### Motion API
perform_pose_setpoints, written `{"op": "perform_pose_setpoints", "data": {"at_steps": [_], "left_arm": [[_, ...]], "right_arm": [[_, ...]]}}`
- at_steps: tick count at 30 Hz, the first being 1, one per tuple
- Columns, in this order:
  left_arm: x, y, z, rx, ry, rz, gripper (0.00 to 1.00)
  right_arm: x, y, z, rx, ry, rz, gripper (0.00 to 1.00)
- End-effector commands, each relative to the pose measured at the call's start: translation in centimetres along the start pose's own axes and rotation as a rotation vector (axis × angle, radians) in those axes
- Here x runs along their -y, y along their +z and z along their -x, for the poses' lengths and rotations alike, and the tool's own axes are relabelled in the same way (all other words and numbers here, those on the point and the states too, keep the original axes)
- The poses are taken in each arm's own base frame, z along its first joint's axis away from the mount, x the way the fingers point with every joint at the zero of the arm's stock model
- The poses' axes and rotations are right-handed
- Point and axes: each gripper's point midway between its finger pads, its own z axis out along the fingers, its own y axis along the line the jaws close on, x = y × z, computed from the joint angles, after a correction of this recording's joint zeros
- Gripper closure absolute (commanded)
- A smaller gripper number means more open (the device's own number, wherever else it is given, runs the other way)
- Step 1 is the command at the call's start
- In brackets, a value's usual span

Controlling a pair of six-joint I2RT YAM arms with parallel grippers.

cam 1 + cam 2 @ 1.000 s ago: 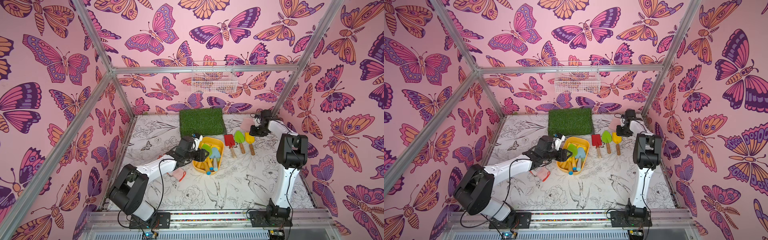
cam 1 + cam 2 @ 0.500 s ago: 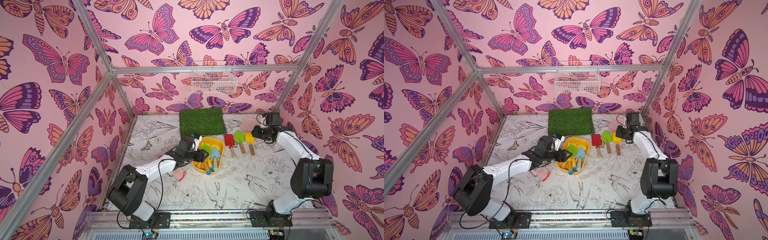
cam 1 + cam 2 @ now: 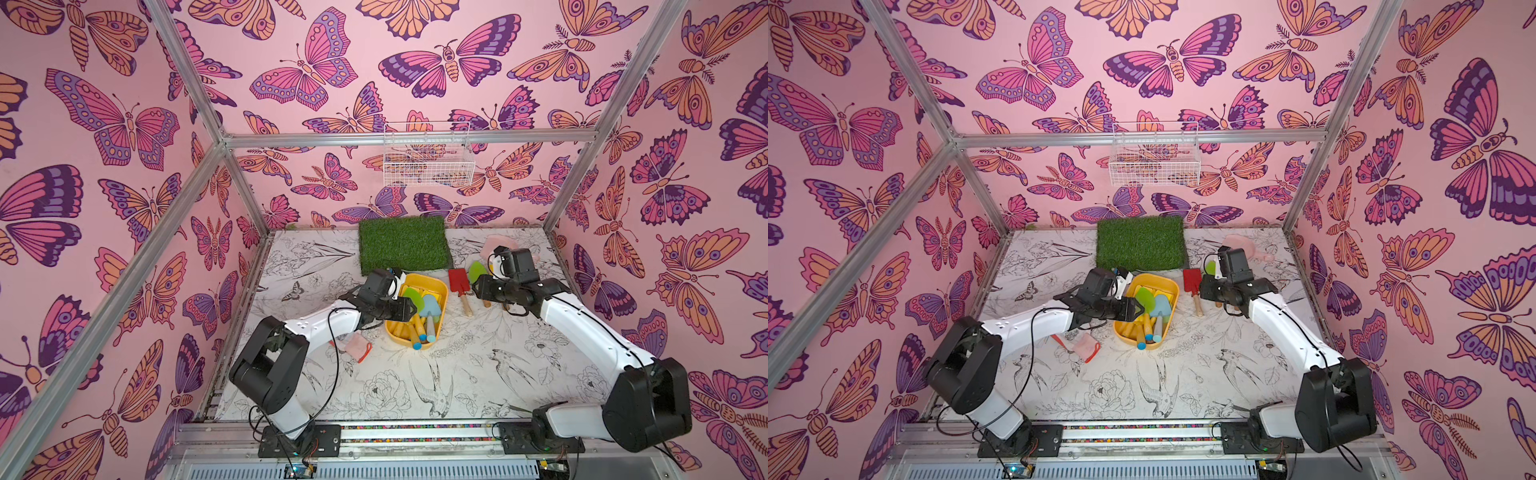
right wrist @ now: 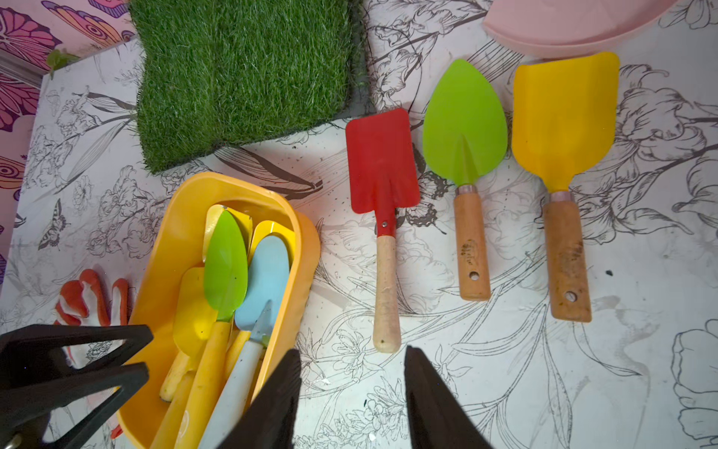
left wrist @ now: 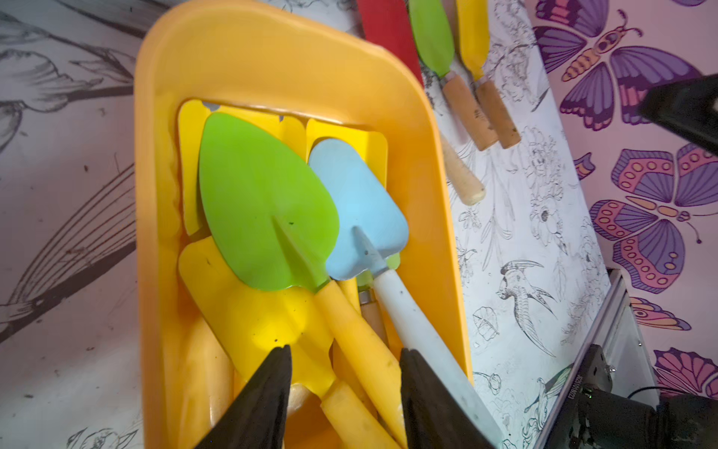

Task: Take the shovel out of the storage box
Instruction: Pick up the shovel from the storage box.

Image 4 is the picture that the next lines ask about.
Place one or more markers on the yellow plastic storage box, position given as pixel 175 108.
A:
pixel 178 248

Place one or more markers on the yellow shovel wooden handle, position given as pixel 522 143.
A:
pixel 563 124

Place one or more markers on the red white garden glove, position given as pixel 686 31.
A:
pixel 87 302

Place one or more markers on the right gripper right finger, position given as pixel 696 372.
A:
pixel 436 419

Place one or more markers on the red shovel wooden handle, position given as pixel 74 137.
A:
pixel 383 178

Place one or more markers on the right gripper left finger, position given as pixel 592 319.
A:
pixel 270 420

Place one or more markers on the artificial grass mat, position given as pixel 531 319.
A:
pixel 229 73

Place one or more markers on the green trowel wooden handle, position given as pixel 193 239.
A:
pixel 465 137

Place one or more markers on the yellow plastic shovel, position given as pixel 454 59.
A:
pixel 192 325

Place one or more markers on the blue trowel white handle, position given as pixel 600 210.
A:
pixel 268 276

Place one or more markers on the pink plastic dustpan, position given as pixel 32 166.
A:
pixel 554 29

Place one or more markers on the green trowel yellow handle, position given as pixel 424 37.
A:
pixel 225 286

